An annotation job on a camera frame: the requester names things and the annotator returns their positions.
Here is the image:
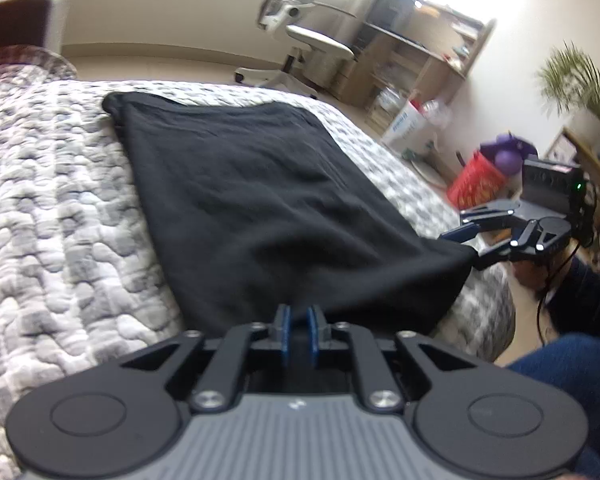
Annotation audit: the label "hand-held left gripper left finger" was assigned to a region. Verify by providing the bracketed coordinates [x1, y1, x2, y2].
[120, 304, 294, 412]

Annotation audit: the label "white round floor base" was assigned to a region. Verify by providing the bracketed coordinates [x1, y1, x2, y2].
[411, 157, 449, 189]

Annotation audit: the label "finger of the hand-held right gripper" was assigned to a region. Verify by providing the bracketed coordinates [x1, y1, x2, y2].
[439, 219, 537, 273]
[459, 198, 529, 229]

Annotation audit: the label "grey white quilted blanket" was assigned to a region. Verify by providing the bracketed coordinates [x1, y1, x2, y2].
[0, 80, 517, 480]

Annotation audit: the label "person's right forearm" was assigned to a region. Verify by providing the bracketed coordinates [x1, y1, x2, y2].
[546, 254, 600, 349]

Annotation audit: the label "person's right hand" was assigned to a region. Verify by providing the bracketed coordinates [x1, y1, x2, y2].
[512, 261, 551, 293]

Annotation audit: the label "black cable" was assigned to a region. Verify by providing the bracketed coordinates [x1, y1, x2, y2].
[536, 240, 589, 347]

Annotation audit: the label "grey checked sheet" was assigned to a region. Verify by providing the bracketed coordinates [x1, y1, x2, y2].
[0, 45, 79, 84]

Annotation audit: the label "red bucket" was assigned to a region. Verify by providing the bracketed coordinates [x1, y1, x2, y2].
[446, 150, 512, 212]

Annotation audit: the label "wooden desk with shelves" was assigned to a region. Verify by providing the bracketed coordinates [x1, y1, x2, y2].
[330, 0, 497, 127]

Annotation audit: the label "pale sheer curtain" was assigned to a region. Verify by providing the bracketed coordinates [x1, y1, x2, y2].
[300, 0, 412, 92]

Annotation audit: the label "purple toy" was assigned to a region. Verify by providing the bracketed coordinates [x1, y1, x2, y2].
[480, 132, 539, 174]

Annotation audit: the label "white office chair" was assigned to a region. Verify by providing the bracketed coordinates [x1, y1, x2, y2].
[234, 0, 359, 99]

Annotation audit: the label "person's blue jeans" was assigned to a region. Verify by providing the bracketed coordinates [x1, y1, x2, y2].
[505, 332, 600, 480]

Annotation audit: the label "black t-shirt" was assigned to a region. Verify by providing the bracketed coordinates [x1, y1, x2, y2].
[102, 91, 479, 362]

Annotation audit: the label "green potted plant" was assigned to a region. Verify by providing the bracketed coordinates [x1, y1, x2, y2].
[536, 42, 600, 122]

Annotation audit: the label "white paper bag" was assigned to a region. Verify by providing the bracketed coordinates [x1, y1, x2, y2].
[380, 100, 439, 162]

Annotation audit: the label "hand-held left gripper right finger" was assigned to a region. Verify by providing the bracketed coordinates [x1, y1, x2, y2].
[305, 305, 482, 412]

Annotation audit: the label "white cabinet with wooden legs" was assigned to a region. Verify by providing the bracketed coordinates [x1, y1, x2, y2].
[545, 125, 600, 187]

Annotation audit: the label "grey sofa armrest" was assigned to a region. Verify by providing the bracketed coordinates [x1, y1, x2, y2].
[0, 0, 74, 57]

